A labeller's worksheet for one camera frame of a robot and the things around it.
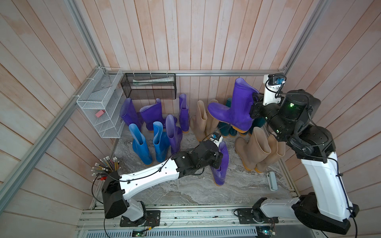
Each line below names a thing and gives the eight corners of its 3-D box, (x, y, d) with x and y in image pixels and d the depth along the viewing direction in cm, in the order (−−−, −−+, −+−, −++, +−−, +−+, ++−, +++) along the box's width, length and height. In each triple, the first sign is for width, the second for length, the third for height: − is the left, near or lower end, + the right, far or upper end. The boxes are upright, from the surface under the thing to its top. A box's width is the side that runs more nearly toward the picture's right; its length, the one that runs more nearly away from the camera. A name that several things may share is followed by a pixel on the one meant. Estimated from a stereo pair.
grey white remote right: (269, 190, 84) (273, 188, 81) (266, 174, 90) (269, 171, 87) (275, 191, 84) (279, 189, 80) (271, 174, 90) (275, 172, 87)
